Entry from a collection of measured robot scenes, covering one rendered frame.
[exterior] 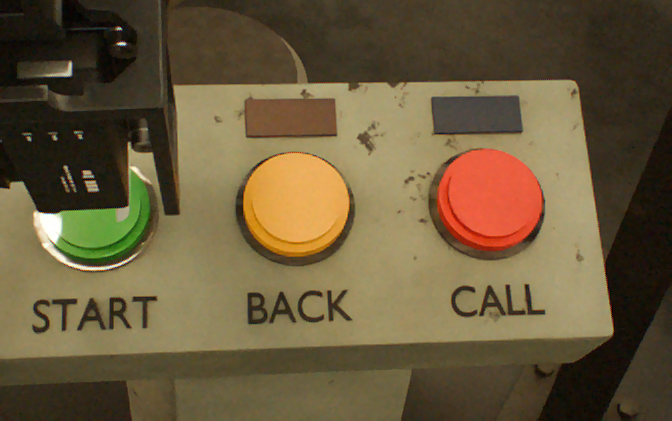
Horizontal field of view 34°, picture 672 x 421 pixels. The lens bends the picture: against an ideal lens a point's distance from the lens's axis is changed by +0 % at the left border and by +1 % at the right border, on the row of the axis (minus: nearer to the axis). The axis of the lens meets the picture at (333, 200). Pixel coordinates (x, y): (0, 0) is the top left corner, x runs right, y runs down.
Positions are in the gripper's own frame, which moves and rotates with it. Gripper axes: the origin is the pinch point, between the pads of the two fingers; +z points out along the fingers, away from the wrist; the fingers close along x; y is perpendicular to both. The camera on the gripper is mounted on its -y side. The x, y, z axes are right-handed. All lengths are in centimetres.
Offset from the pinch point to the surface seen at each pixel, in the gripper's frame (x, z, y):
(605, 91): 52, 90, -41
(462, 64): 35, 92, -46
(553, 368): 36, 75, -4
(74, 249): -1.1, 9.5, 2.0
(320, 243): 8.0, 9.6, 2.2
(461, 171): 13.6, 9.3, -0.3
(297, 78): 8.7, 23.5, -11.4
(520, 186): 15.8, 9.3, 0.4
